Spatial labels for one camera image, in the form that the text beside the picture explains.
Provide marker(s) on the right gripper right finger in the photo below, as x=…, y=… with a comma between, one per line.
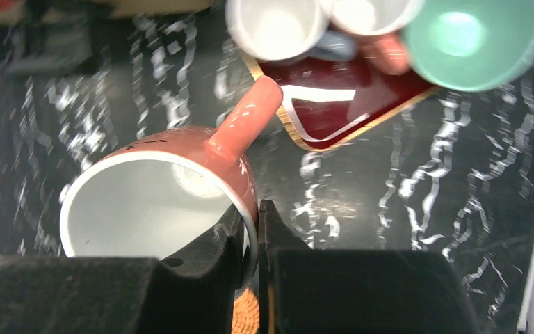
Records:
x=306, y=290

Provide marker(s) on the white cup dark outside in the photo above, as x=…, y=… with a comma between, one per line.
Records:
x=280, y=31

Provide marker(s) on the red serving tray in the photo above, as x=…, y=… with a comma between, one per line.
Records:
x=328, y=103

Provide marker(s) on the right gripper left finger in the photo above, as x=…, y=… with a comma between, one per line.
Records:
x=189, y=292

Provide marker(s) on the small white cup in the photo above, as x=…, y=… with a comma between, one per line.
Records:
x=375, y=24

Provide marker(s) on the woven rattan coaster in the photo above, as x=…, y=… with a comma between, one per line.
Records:
x=246, y=313

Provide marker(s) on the teal green bowl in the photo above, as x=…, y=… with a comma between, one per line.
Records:
x=471, y=46

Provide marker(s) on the white cup floral pattern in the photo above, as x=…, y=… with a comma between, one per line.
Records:
x=152, y=197

